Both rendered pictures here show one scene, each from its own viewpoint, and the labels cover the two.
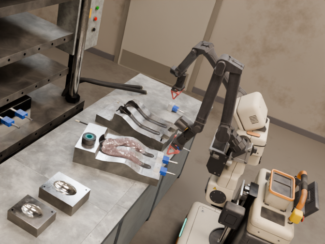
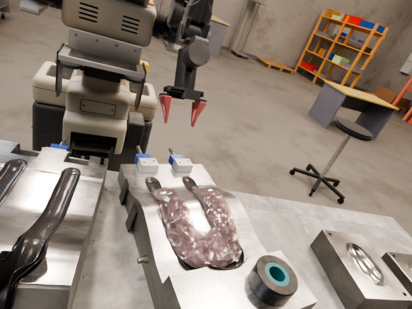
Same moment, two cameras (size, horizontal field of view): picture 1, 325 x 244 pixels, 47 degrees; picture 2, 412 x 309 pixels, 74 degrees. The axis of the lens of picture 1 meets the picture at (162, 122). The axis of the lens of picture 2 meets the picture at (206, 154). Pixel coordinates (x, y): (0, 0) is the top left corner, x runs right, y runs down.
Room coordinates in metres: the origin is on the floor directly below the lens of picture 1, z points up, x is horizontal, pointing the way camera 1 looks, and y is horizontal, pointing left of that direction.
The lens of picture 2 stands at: (2.06, 0.55, 1.31)
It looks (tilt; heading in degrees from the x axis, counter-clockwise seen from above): 29 degrees down; 235
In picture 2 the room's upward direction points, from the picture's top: 21 degrees clockwise
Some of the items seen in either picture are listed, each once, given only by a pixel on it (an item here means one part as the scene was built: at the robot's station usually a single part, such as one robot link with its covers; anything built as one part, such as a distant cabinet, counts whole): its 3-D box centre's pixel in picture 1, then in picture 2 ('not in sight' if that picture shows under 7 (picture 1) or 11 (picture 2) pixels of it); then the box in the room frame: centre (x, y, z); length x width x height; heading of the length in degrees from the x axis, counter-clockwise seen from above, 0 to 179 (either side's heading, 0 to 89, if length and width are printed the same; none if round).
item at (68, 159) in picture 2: (164, 139); (76, 164); (1.99, -0.04, 0.87); 0.05 x 0.05 x 0.04; 74
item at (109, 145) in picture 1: (124, 147); (198, 213); (1.76, 0.17, 0.90); 0.26 x 0.18 x 0.08; 91
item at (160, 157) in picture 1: (167, 160); (143, 159); (1.81, -0.09, 0.85); 0.13 x 0.05 x 0.05; 91
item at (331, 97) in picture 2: not in sight; (350, 111); (-2.85, -2.50, 0.34); 1.27 x 0.66 x 0.68; 168
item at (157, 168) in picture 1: (164, 171); (176, 159); (1.71, -0.10, 0.85); 0.13 x 0.05 x 0.05; 91
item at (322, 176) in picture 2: not in sight; (336, 157); (-0.46, -0.88, 0.36); 0.60 x 0.57 x 0.72; 85
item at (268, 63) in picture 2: not in sight; (274, 65); (-4.37, -6.68, 0.06); 1.25 x 0.86 x 0.11; 171
